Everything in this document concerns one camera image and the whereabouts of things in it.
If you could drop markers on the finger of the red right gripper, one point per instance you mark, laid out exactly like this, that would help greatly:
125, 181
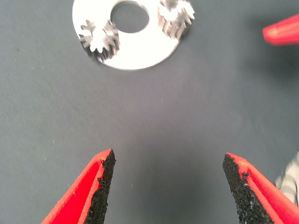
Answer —
282, 31

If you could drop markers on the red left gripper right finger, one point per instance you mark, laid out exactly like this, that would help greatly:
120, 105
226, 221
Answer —
254, 198

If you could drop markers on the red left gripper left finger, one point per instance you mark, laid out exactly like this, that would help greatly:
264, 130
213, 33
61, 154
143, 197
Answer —
79, 198

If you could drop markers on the steel planetary gear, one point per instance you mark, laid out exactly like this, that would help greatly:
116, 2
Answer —
175, 21
100, 42

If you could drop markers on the round metal carrier plate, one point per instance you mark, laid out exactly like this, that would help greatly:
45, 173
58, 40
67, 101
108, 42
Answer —
140, 51

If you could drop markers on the grey white striped object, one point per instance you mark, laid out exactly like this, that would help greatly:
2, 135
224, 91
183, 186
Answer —
292, 179

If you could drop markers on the dark grey table cloth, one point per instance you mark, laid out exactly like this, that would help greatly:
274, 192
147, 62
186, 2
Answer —
140, 105

